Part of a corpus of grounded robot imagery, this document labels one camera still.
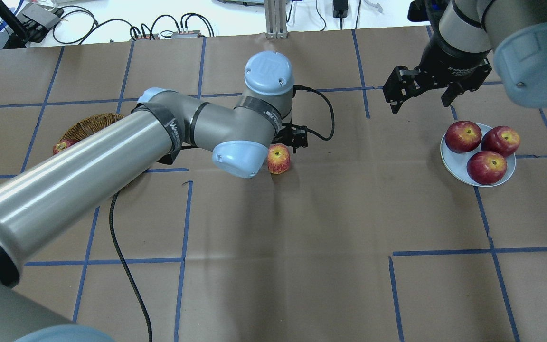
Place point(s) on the aluminium frame post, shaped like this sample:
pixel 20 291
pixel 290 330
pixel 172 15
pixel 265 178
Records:
pixel 275 19

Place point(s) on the red apple on plate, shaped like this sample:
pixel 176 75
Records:
pixel 463 137
pixel 503 140
pixel 487 167

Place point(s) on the white round plate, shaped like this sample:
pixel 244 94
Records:
pixel 456 163

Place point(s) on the black power adapter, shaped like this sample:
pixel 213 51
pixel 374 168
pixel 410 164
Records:
pixel 340 9

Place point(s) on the red yellow apple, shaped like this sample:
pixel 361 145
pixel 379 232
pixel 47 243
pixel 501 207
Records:
pixel 278 159

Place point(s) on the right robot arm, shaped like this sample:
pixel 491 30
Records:
pixel 470 39

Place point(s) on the red apple front on plate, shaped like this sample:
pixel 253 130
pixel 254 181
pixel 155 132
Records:
pixel 487 167

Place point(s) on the red apple back on plate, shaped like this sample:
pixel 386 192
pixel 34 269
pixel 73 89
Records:
pixel 503 140

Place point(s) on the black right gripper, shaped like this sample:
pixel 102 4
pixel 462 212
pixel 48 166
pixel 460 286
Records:
pixel 451 61

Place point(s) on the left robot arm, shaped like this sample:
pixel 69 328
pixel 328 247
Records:
pixel 40 204

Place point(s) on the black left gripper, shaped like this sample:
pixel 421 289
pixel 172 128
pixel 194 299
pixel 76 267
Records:
pixel 298 136

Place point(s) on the red apple left on plate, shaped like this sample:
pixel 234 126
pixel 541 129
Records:
pixel 463 137

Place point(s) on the dark red apple in basket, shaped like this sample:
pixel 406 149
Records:
pixel 63 144

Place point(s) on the woven wicker basket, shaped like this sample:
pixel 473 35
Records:
pixel 91 125

